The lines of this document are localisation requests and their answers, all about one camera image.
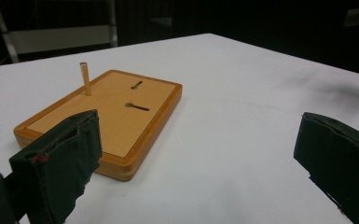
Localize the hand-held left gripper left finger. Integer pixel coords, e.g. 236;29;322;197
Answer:
8;108;104;224

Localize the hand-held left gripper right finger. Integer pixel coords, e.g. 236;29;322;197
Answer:
293;111;359;224

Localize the brown wooden box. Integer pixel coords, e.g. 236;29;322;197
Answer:
13;69;184;182

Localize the white table sheet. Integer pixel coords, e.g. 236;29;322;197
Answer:
0;32;359;224

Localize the wooden frame stand peg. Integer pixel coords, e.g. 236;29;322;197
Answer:
79;62;92;97

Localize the white metal desk frame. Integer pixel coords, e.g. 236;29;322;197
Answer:
0;0;119;64

